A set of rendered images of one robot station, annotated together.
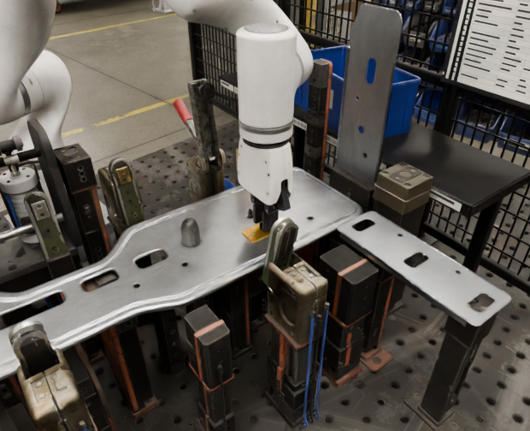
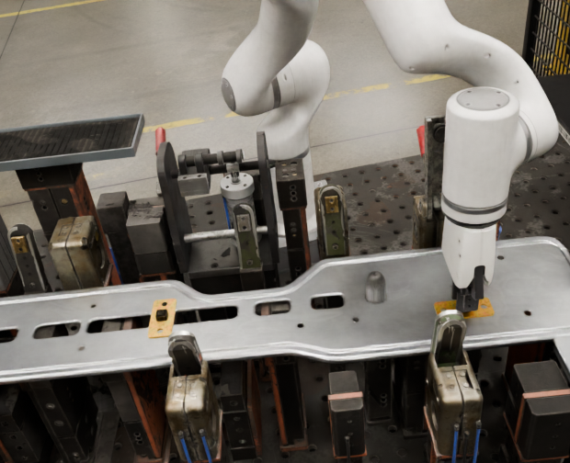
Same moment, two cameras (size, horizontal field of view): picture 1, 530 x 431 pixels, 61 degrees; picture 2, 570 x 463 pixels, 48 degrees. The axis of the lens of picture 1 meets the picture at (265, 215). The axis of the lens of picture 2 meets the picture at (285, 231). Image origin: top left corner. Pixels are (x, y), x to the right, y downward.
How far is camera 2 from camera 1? 31 cm
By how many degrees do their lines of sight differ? 31
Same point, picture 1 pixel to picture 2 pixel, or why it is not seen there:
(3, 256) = (211, 252)
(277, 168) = (471, 251)
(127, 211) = (329, 242)
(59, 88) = (313, 84)
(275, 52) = (479, 131)
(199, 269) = (366, 331)
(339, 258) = (537, 377)
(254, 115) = (451, 188)
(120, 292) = (283, 326)
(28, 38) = (284, 43)
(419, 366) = not seen: outside the picture
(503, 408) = not seen: outside the picture
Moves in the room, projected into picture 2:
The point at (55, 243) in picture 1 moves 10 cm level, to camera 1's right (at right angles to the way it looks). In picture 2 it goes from (250, 255) to (299, 273)
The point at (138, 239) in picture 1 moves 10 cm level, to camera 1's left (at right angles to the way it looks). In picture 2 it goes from (325, 276) to (276, 258)
